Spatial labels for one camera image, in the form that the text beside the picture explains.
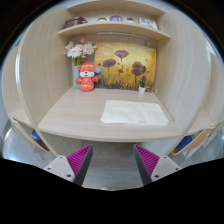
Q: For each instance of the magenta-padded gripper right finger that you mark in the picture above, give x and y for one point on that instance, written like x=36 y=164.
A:
x=163 y=166

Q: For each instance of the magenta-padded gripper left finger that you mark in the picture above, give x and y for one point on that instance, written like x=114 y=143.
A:
x=61 y=166

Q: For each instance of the white towel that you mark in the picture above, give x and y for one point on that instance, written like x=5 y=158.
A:
x=133 y=113

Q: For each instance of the small plant in white pot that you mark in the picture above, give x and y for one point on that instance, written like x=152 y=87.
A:
x=102 y=19
x=142 y=89
x=130 y=20

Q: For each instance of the red plush mouse toy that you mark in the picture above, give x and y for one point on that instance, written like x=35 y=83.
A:
x=87 y=79

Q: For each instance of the light blue vase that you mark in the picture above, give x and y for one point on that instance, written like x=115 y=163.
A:
x=75 y=75

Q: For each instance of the yellow poppy flower painting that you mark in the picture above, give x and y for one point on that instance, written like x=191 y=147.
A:
x=126 y=75

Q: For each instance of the pink and white flower bouquet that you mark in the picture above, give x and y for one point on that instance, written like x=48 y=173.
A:
x=75 y=52

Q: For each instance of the white light bar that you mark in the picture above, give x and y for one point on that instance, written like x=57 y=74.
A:
x=123 y=33

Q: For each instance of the white printed card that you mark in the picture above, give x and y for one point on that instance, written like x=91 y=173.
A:
x=148 y=22

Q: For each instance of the brown case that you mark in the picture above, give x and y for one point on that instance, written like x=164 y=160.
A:
x=75 y=22

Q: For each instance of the round purple sign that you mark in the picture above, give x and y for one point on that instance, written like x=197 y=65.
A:
x=116 y=18

